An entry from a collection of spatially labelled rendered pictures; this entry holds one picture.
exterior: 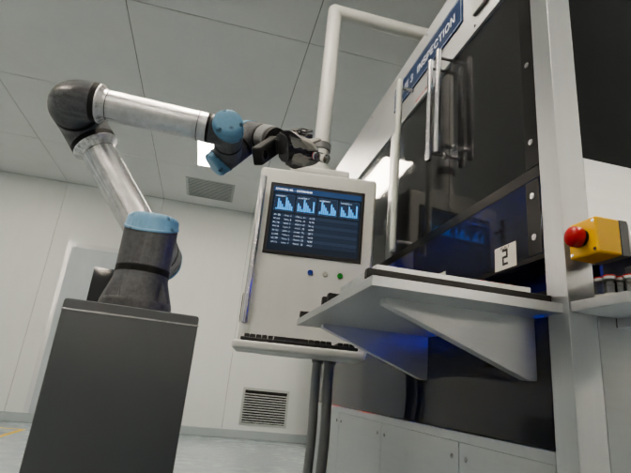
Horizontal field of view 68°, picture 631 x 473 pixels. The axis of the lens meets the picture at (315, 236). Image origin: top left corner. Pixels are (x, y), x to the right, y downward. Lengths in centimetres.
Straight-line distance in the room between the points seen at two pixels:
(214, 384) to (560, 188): 561
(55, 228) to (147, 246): 581
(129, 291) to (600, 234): 92
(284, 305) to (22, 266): 529
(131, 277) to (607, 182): 104
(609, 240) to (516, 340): 27
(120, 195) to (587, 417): 113
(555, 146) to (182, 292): 568
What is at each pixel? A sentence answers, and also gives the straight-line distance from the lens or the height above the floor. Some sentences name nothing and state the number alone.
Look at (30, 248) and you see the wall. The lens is 687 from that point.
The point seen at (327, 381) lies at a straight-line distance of 193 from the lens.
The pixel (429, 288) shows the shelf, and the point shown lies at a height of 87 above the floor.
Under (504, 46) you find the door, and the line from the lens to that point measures 153.
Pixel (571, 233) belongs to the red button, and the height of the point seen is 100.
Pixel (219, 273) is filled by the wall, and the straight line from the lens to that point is 649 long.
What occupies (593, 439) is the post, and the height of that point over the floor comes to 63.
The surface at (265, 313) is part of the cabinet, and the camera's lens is 185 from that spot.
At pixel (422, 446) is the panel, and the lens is 157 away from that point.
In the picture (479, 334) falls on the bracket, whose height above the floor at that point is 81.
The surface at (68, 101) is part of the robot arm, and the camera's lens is 129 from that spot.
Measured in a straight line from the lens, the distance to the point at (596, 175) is 121.
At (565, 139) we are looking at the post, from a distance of 120.
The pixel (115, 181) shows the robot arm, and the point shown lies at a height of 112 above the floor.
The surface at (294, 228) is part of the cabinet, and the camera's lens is 192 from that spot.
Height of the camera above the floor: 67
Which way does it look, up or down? 18 degrees up
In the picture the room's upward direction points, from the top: 6 degrees clockwise
